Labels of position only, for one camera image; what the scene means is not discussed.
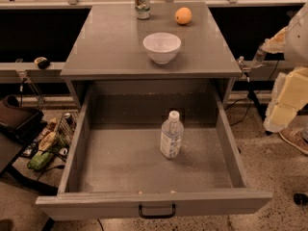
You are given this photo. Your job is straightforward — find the green soda can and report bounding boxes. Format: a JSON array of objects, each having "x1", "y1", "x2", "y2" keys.
[{"x1": 135, "y1": 0, "x2": 150, "y2": 19}]

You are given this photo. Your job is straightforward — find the orange fruit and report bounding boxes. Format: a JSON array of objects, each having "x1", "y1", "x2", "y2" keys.
[{"x1": 175, "y1": 7, "x2": 193, "y2": 25}]

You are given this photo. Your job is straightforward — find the brown shoe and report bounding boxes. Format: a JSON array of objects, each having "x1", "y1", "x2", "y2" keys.
[{"x1": 279, "y1": 128, "x2": 308, "y2": 155}]

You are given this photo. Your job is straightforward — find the black yellow tape measure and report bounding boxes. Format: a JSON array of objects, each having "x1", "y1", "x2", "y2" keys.
[{"x1": 34, "y1": 57, "x2": 51, "y2": 69}]

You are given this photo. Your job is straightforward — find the black drawer handle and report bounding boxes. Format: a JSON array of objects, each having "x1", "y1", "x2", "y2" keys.
[{"x1": 139, "y1": 204, "x2": 176, "y2": 219}]

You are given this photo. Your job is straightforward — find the white ceramic bowl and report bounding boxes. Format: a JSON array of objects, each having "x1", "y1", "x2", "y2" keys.
[{"x1": 142, "y1": 33, "x2": 182, "y2": 64}]

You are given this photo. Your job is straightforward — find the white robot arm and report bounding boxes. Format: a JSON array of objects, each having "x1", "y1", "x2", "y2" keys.
[{"x1": 262, "y1": 3, "x2": 308, "y2": 133}]

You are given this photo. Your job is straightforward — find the small black object on floor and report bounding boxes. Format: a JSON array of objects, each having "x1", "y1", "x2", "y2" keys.
[{"x1": 294, "y1": 193, "x2": 308, "y2": 206}]

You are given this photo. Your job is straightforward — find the clear plastic water bottle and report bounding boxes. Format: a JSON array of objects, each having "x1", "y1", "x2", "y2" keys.
[{"x1": 160, "y1": 111, "x2": 184, "y2": 159}]

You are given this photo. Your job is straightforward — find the dark brown bag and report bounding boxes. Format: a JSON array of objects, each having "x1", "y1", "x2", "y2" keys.
[{"x1": 0, "y1": 95, "x2": 43, "y2": 141}]

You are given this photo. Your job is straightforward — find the clear bottle on ledge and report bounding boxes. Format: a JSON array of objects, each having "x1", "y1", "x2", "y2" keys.
[{"x1": 252, "y1": 42, "x2": 267, "y2": 68}]

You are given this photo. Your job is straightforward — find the green snack bag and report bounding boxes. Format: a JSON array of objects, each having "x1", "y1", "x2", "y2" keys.
[{"x1": 27, "y1": 152, "x2": 54, "y2": 171}]

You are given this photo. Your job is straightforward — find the open grey top drawer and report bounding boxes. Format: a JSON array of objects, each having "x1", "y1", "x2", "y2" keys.
[{"x1": 37, "y1": 85, "x2": 272, "y2": 220}]

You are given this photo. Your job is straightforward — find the wire basket of snacks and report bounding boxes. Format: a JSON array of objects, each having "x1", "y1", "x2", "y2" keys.
[{"x1": 38, "y1": 112, "x2": 78, "y2": 153}]

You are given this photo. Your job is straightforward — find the grey cabinet counter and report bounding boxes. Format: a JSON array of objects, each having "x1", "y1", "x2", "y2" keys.
[{"x1": 61, "y1": 2, "x2": 240, "y2": 101}]

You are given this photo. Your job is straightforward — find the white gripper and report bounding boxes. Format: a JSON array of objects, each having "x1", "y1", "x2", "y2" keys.
[{"x1": 263, "y1": 67, "x2": 308, "y2": 133}]

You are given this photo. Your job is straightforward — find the black cable on floor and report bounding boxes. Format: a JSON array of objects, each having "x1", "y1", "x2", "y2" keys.
[{"x1": 224, "y1": 60, "x2": 281, "y2": 127}]

